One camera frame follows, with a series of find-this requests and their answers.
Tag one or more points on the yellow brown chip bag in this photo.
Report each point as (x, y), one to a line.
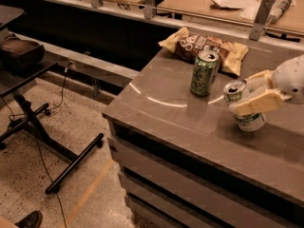
(188, 47)

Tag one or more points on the dark bag on stand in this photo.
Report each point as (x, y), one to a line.
(18, 55)

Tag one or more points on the white paper sheets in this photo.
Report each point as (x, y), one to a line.
(234, 4)

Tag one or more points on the black shoe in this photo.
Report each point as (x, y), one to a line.
(32, 220)

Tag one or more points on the grey drawer cabinet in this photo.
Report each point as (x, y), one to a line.
(186, 164)

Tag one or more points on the striped cylindrical tool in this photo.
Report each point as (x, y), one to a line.
(279, 10)

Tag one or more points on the white rounded gripper body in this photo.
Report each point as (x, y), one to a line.
(290, 78)

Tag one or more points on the white green 7up can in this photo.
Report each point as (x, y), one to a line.
(237, 95)

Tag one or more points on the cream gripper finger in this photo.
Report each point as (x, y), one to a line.
(263, 78)
(260, 101)

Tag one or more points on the right metal rail bracket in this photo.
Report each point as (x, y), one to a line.
(261, 18)

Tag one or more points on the green LaCroix can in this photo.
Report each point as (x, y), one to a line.
(205, 70)

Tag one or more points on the black rolling stand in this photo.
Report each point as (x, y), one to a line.
(10, 84)

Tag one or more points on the wooden background desk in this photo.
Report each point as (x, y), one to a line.
(239, 11)

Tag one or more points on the middle metal rail bracket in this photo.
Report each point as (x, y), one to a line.
(149, 9)

